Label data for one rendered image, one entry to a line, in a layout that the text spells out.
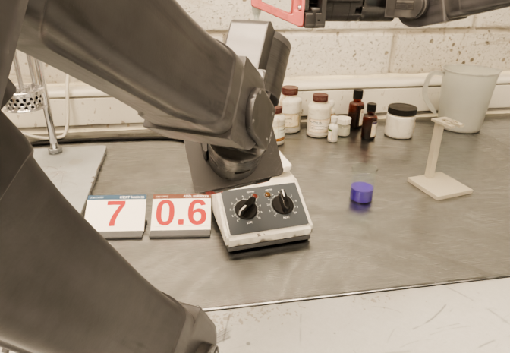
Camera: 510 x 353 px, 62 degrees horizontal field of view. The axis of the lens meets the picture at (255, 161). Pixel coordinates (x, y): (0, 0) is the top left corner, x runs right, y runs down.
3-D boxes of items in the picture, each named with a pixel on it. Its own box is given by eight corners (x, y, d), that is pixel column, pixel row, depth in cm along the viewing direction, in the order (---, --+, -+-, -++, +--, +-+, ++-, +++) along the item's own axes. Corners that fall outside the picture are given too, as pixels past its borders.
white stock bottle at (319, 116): (303, 130, 105) (305, 92, 101) (324, 129, 106) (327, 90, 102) (310, 139, 100) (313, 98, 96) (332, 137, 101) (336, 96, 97)
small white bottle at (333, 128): (336, 139, 100) (339, 115, 98) (338, 143, 98) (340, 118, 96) (326, 139, 100) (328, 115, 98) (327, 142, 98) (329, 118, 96)
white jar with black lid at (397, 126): (396, 141, 100) (401, 111, 97) (378, 131, 105) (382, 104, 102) (419, 137, 102) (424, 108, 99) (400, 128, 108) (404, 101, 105)
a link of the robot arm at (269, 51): (227, 52, 45) (180, -23, 34) (306, 58, 43) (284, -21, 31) (200, 156, 43) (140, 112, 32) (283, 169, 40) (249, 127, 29)
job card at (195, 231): (210, 237, 63) (209, 212, 61) (149, 238, 62) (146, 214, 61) (212, 215, 68) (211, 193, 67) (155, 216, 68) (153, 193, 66)
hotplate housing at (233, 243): (313, 241, 62) (317, 193, 59) (226, 255, 59) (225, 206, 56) (267, 176, 82) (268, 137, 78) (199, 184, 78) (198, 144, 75)
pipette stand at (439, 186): (472, 193, 76) (489, 126, 71) (436, 200, 74) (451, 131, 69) (439, 174, 83) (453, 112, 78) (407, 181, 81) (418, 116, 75)
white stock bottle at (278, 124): (259, 143, 98) (260, 106, 94) (272, 137, 101) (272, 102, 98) (276, 147, 95) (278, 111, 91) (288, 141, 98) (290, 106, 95)
